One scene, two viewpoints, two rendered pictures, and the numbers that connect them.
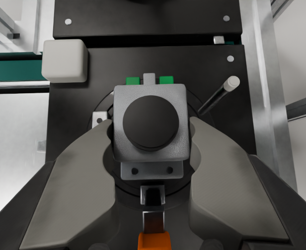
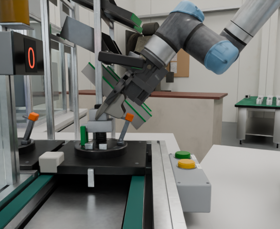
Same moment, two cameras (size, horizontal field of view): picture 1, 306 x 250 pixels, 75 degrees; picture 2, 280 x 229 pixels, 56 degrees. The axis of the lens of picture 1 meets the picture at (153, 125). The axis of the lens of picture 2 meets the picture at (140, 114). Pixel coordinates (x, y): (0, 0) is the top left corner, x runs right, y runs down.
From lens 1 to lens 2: 0.69 m
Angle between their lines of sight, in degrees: 81
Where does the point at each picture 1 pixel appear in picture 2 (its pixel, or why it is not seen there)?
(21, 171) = (100, 201)
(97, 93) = (72, 157)
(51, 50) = (47, 155)
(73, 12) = (22, 161)
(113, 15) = (34, 155)
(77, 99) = (72, 161)
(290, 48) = not seen: hidden behind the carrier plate
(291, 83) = not seen: hidden behind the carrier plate
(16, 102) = (50, 204)
